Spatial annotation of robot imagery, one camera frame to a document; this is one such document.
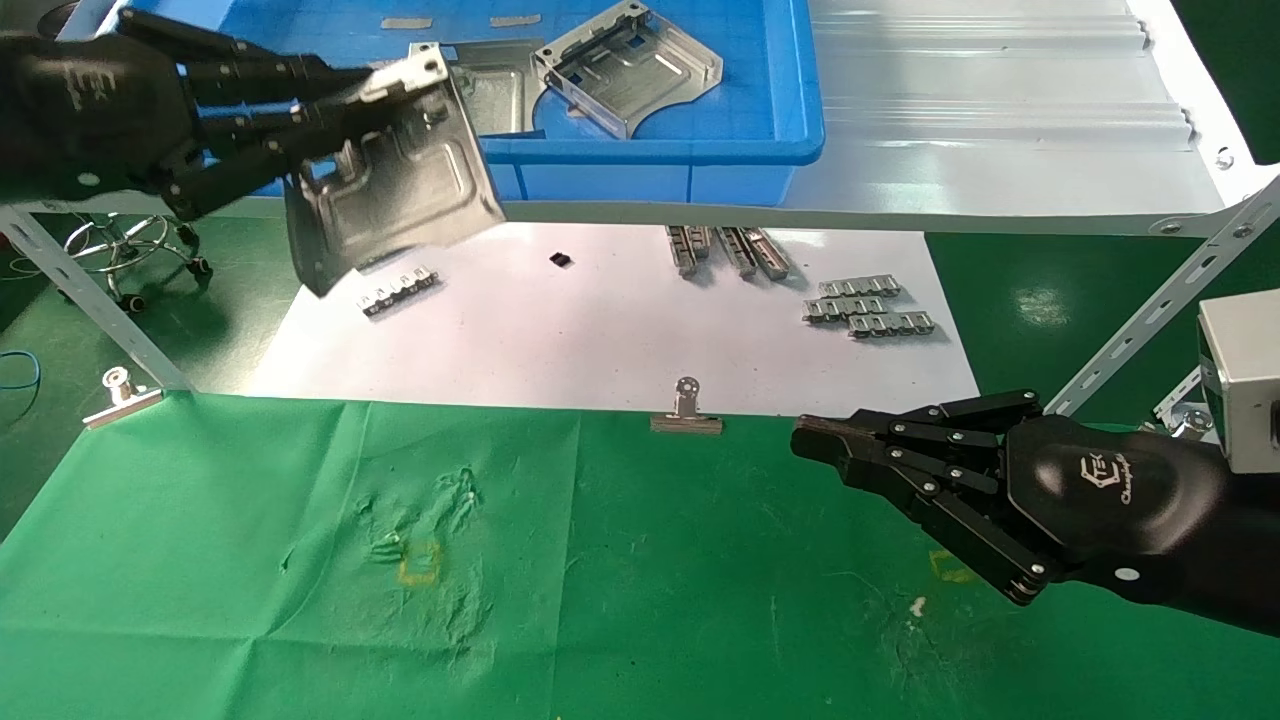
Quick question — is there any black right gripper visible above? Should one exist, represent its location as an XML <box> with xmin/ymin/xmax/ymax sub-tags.
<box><xmin>790</xmin><ymin>390</ymin><xmax>1233</xmax><ymax>608</ymax></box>

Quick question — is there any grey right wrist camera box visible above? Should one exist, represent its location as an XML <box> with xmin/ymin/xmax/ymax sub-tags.
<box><xmin>1196</xmin><ymin>290</ymin><xmax>1280</xmax><ymax>477</ymax></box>

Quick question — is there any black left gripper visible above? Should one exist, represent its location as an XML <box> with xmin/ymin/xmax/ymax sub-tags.
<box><xmin>0</xmin><ymin>8</ymin><xmax>386</xmax><ymax>223</ymax></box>

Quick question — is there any chrome stool base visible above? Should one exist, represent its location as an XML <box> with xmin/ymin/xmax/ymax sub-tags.
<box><xmin>60</xmin><ymin>213</ymin><xmax>214</xmax><ymax>314</ymax></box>

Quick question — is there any blue plastic bin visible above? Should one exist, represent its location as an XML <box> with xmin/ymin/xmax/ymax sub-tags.
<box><xmin>122</xmin><ymin>0</ymin><xmax>827</xmax><ymax>207</ymax></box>

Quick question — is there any grey metal rail piece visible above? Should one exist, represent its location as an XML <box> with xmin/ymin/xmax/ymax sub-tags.
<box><xmin>716</xmin><ymin>227</ymin><xmax>792</xmax><ymax>282</ymax></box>
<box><xmin>664</xmin><ymin>226</ymin><xmax>714</xmax><ymax>279</ymax></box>

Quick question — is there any white metal shelf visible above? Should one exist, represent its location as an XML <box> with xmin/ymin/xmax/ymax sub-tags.
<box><xmin>0</xmin><ymin>0</ymin><xmax>1280</xmax><ymax>241</ymax></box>

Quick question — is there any blue cable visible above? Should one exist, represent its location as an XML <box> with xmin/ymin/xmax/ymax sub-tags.
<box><xmin>0</xmin><ymin>349</ymin><xmax>43</xmax><ymax>394</ymax></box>

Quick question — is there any silver binder clip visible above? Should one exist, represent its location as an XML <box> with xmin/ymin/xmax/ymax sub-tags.
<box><xmin>650</xmin><ymin>376</ymin><xmax>724</xmax><ymax>437</ymax></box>
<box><xmin>81</xmin><ymin>367</ymin><xmax>164</xmax><ymax>431</ymax></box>

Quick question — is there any silver metal connector strip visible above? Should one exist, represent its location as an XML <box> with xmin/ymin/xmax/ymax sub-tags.
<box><xmin>847</xmin><ymin>311</ymin><xmax>937</xmax><ymax>341</ymax></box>
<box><xmin>801</xmin><ymin>296</ymin><xmax>898</xmax><ymax>327</ymax></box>
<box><xmin>356</xmin><ymin>265</ymin><xmax>441</xmax><ymax>320</ymax></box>
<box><xmin>817</xmin><ymin>277</ymin><xmax>902</xmax><ymax>301</ymax></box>

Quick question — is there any green cloth mat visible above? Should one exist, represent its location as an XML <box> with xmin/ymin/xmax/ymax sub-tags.
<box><xmin>0</xmin><ymin>388</ymin><xmax>1280</xmax><ymax>720</ymax></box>

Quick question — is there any bolted metal angle bracket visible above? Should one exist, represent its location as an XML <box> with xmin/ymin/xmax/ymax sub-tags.
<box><xmin>1150</xmin><ymin>366</ymin><xmax>1217</xmax><ymax>442</ymax></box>

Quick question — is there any perforated metal shelf brace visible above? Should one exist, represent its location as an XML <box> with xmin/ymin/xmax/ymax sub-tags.
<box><xmin>0</xmin><ymin>205</ymin><xmax>197</xmax><ymax>394</ymax></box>
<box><xmin>1040</xmin><ymin>176</ymin><xmax>1280</xmax><ymax>417</ymax></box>

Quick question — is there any white paper sheet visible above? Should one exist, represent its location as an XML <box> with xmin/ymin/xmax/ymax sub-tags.
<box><xmin>245</xmin><ymin>220</ymin><xmax>982</xmax><ymax>419</ymax></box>

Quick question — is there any silver sheet metal bracket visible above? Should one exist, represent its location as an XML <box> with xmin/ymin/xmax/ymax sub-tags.
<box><xmin>282</xmin><ymin>42</ymin><xmax>509</xmax><ymax>299</ymax></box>
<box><xmin>530</xmin><ymin>0</ymin><xmax>724</xmax><ymax>141</ymax></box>
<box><xmin>440</xmin><ymin>38</ymin><xmax>549</xmax><ymax>138</ymax></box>

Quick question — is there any white ribbed panel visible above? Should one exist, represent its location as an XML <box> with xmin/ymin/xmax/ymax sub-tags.
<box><xmin>806</xmin><ymin>0</ymin><xmax>1200</xmax><ymax>154</ymax></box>

